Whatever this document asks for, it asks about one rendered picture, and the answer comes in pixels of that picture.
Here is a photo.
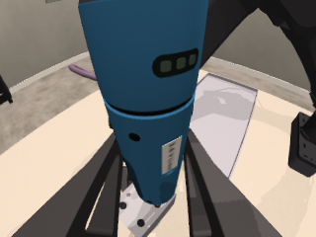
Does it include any grey l-shaped bracket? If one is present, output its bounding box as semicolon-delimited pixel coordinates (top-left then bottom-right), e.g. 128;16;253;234
118;183;177;237

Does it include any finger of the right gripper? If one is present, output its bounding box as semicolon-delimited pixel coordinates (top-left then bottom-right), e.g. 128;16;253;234
121;168;132;193

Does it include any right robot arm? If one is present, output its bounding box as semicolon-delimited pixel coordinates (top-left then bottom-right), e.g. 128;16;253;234
200;0;316;169

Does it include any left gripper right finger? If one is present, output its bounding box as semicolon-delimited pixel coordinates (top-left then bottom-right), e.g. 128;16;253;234
184;128;282;237

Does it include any blue electric screwdriver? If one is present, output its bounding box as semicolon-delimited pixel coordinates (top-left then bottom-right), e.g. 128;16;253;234
78;0;208;205

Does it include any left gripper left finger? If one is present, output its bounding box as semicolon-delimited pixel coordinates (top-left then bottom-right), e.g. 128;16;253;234
11;132;123;237

